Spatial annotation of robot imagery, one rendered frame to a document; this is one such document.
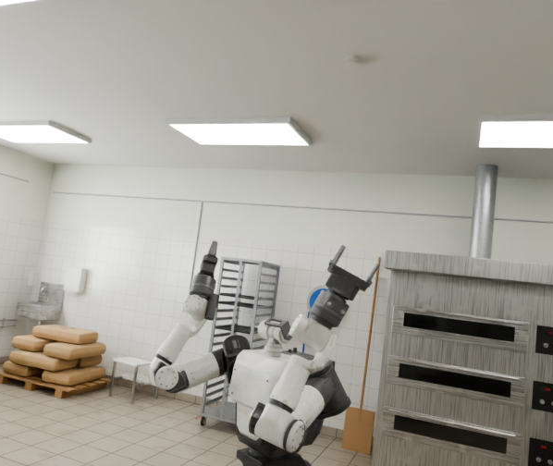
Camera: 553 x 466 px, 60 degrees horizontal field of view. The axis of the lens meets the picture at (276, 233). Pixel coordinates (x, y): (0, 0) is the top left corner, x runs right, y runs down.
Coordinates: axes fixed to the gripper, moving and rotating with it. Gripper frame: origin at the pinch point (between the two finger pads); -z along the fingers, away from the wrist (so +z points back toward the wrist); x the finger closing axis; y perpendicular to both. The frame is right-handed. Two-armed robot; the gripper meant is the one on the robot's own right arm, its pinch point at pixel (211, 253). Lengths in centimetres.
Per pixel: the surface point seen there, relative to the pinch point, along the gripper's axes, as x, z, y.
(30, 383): -470, 0, 143
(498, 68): 9, -158, -135
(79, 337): -449, -60, 105
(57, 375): -453, -12, 114
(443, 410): -202, -10, -231
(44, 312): -535, -101, 173
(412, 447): -227, 19, -217
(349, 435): -327, 6, -201
